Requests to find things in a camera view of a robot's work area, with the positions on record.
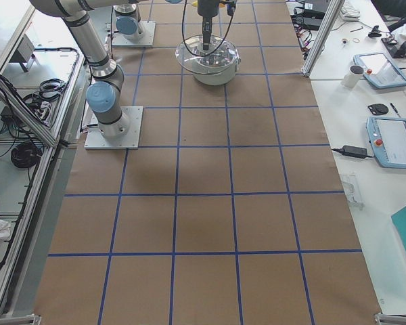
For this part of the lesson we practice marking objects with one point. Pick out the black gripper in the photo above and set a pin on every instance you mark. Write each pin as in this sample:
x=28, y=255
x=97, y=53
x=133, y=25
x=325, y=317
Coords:
x=206, y=8

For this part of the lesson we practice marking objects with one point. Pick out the glass pot lid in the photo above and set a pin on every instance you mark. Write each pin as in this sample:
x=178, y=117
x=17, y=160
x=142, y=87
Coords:
x=221, y=55

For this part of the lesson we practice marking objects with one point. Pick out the white electric cooking pot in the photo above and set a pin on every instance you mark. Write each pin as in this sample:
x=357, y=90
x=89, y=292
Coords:
x=218, y=78

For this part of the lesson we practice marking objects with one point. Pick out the white mug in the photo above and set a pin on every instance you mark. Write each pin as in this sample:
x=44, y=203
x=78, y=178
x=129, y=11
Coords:
x=353, y=75

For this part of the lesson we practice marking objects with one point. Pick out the blue teach pendant far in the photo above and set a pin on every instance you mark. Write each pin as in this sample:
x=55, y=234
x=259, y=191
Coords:
x=380, y=70

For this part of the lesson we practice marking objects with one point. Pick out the blue teach pendant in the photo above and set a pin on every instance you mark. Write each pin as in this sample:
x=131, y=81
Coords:
x=387, y=137
x=380, y=70

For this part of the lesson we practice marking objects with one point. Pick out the black computer mouse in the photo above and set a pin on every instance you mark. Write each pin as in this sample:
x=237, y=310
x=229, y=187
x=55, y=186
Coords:
x=378, y=109

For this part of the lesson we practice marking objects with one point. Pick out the black power adapter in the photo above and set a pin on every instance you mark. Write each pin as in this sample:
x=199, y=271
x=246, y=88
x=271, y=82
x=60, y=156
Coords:
x=355, y=152

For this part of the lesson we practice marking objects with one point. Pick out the blue teach pendant near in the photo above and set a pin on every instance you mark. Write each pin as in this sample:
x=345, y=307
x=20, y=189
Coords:
x=387, y=137

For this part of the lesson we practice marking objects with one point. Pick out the aluminium frame post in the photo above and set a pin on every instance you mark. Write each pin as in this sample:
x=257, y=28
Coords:
x=322, y=35

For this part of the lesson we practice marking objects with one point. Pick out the clear plastic bracket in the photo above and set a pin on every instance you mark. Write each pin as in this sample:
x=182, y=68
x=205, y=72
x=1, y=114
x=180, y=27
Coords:
x=352, y=190

